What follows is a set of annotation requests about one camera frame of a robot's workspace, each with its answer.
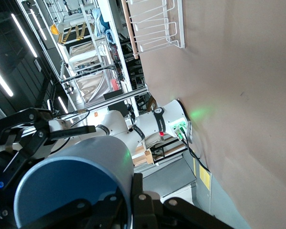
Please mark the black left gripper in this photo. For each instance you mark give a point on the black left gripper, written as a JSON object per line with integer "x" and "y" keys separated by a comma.
{"x": 2, "y": 202}

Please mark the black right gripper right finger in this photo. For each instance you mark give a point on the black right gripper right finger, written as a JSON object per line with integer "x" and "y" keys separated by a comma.
{"x": 143, "y": 210}

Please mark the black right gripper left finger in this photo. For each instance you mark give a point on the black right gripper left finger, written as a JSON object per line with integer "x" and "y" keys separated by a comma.
{"x": 85, "y": 214}

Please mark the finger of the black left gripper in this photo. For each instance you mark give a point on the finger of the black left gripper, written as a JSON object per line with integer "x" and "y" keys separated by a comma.
{"x": 26, "y": 124}

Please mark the blue plastic cup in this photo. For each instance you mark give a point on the blue plastic cup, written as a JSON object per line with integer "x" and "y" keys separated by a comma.
{"x": 90, "y": 152}

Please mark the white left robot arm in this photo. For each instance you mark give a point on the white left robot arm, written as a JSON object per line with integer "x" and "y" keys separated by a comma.
{"x": 174, "y": 112}

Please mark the ceiling light strip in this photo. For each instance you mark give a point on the ceiling light strip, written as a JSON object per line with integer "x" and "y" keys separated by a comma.
{"x": 38, "y": 23}
{"x": 1, "y": 78}
{"x": 63, "y": 105}
{"x": 23, "y": 34}

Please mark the wooden blocks stand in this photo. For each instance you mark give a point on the wooden blocks stand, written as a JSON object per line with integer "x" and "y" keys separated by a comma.
{"x": 145, "y": 156}

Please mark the yellow label sticker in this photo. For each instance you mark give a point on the yellow label sticker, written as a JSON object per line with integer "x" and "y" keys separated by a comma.
{"x": 204, "y": 177}

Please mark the beige cloth sheet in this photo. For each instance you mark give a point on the beige cloth sheet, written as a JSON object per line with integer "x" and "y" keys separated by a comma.
{"x": 93, "y": 87}

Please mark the aluminium extrusion beam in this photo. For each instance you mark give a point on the aluminium extrusion beam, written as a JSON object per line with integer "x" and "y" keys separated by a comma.
{"x": 116, "y": 97}

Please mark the red box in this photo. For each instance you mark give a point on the red box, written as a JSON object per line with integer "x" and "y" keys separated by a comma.
{"x": 115, "y": 84}

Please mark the yellow hard hat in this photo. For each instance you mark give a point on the yellow hard hat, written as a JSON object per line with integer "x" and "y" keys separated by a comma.
{"x": 54, "y": 29}

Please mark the yellow black striped barrier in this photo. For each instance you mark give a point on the yellow black striped barrier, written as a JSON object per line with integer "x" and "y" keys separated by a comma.
{"x": 71, "y": 34}

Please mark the blue cloth bundle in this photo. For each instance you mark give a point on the blue cloth bundle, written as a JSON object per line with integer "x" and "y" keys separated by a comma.
{"x": 101, "y": 23}

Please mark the brown paper table cover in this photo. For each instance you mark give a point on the brown paper table cover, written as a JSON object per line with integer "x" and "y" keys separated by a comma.
{"x": 240, "y": 95}

